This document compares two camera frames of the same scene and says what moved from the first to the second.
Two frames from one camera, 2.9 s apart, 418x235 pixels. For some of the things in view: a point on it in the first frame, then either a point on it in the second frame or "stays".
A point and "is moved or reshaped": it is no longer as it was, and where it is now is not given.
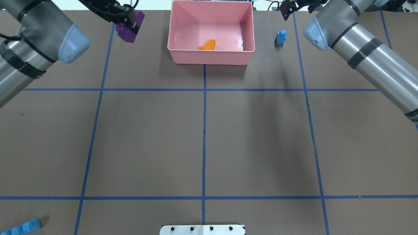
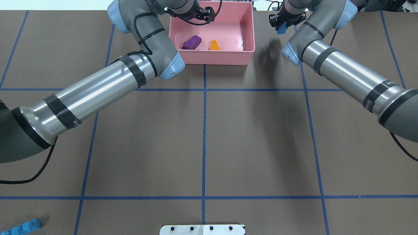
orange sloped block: [210, 45] is moved or reshaped
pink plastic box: [230, 23] stays
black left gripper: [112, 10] → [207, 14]
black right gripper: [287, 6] → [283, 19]
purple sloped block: [126, 33] → [192, 43]
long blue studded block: [21, 229] stays
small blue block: [281, 37] → [282, 28]
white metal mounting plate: [203, 229] stays
